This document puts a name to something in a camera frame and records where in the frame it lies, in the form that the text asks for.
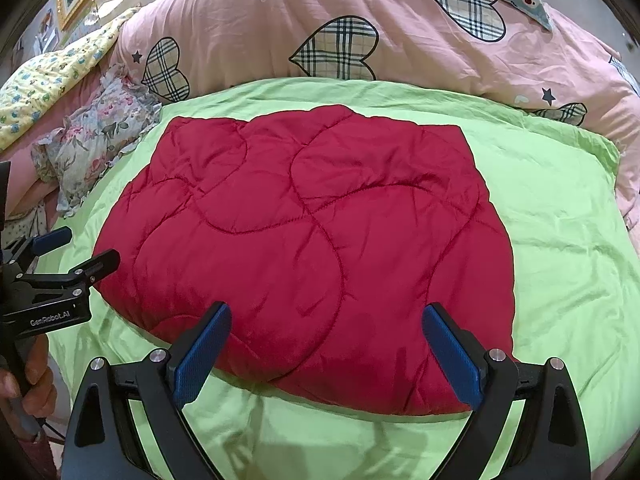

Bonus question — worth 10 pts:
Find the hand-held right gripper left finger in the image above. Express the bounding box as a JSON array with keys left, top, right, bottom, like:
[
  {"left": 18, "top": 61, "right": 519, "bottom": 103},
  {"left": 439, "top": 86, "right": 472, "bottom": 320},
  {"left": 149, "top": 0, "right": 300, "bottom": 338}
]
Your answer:
[{"left": 59, "top": 301, "right": 233, "bottom": 480}]

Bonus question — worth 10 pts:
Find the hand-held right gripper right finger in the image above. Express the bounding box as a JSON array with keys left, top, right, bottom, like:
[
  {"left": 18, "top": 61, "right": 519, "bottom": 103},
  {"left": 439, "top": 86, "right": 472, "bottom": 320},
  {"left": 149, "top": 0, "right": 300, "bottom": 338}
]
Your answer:
[{"left": 421, "top": 302, "right": 593, "bottom": 480}]

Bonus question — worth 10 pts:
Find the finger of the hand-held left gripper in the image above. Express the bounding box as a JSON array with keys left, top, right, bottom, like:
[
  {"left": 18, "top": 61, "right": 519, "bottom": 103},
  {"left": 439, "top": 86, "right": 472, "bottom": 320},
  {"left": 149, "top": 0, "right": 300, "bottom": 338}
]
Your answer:
[
  {"left": 10, "top": 249, "right": 121, "bottom": 293},
  {"left": 4, "top": 226, "right": 74, "bottom": 267}
]

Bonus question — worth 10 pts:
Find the red quilted puffer jacket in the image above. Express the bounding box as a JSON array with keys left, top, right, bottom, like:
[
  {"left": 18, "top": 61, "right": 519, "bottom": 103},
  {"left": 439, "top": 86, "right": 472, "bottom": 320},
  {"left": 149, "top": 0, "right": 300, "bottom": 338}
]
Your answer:
[{"left": 92, "top": 104, "right": 517, "bottom": 417}]

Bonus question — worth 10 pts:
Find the person's left hand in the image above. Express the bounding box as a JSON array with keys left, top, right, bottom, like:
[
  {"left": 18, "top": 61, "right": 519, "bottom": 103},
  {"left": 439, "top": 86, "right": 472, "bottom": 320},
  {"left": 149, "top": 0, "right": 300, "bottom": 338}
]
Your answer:
[{"left": 0, "top": 332, "right": 58, "bottom": 418}]

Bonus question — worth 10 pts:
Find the floral ruffled pillow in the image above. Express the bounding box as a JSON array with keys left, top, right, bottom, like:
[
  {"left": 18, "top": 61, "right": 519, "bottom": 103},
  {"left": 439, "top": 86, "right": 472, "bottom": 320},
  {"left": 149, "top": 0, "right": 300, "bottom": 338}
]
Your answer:
[{"left": 31, "top": 62, "right": 163, "bottom": 218}]

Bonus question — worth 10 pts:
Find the light green blanket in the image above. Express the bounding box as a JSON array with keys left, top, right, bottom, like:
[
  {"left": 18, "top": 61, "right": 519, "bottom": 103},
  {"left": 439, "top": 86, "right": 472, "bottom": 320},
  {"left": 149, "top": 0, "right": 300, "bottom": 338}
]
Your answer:
[{"left": 37, "top": 77, "right": 640, "bottom": 480}]

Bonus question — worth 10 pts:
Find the yellow floral quilt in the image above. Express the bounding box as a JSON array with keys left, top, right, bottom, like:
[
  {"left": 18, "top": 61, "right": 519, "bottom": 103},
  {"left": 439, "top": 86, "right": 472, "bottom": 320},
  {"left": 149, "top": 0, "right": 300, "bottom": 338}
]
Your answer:
[{"left": 0, "top": 7, "right": 141, "bottom": 151}]

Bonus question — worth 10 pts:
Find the pink quilt with plaid hearts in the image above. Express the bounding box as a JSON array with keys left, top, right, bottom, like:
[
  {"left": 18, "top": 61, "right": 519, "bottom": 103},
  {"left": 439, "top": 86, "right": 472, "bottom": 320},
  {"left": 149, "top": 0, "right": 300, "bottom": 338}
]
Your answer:
[{"left": 107, "top": 0, "right": 640, "bottom": 233}]

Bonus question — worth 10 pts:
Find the black cable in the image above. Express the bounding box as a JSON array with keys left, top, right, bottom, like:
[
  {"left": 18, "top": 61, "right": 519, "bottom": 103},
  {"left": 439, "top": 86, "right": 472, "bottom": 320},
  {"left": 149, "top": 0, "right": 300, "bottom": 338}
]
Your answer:
[{"left": 39, "top": 417, "right": 67, "bottom": 447}]

